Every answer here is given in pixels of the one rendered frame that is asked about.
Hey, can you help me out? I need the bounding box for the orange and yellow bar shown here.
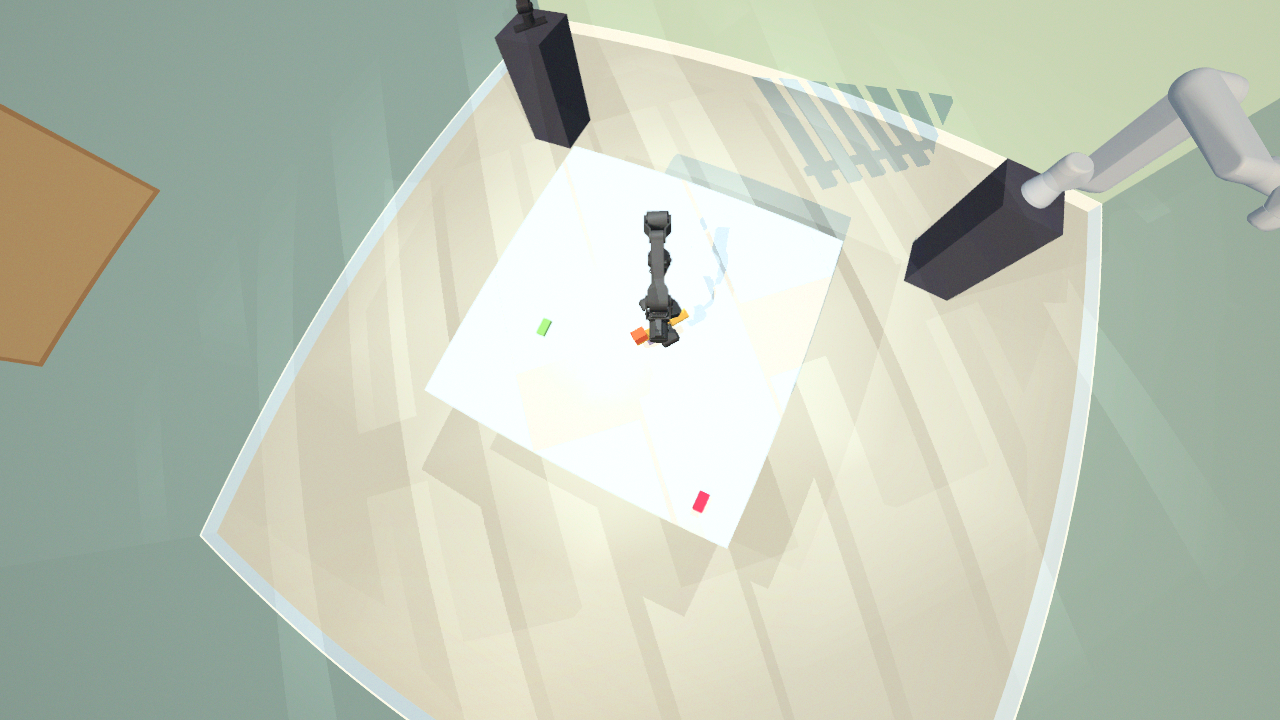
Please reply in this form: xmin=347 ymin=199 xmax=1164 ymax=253
xmin=630 ymin=307 xmax=689 ymax=346

